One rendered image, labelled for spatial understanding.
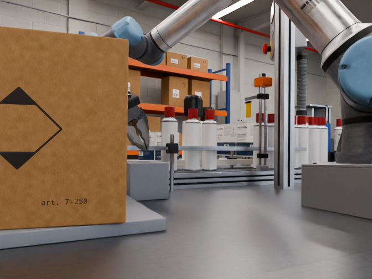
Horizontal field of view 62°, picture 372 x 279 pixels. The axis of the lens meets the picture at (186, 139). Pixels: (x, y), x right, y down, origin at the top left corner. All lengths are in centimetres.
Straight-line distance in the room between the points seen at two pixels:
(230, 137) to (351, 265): 107
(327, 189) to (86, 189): 49
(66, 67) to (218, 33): 673
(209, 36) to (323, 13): 633
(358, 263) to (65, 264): 34
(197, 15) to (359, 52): 47
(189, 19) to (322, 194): 57
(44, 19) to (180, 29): 468
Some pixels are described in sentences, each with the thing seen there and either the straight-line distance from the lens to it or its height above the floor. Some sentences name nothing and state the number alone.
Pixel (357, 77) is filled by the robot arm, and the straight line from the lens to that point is 61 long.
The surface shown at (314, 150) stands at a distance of 132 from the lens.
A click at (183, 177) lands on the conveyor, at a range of 96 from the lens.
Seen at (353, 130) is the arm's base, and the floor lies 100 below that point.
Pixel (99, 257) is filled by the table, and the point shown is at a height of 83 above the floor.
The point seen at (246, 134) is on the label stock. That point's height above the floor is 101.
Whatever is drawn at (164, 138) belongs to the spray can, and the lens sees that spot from 96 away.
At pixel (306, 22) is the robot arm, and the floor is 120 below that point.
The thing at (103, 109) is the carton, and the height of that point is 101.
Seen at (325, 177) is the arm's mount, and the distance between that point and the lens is 72.
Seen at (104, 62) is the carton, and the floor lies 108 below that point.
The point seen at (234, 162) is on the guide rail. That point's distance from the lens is 114.
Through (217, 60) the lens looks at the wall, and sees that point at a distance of 696.
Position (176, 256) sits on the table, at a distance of 40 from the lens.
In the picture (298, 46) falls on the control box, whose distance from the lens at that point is 110.
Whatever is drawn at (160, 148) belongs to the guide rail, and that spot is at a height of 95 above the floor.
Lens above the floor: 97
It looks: 1 degrees up
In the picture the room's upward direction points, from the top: 1 degrees clockwise
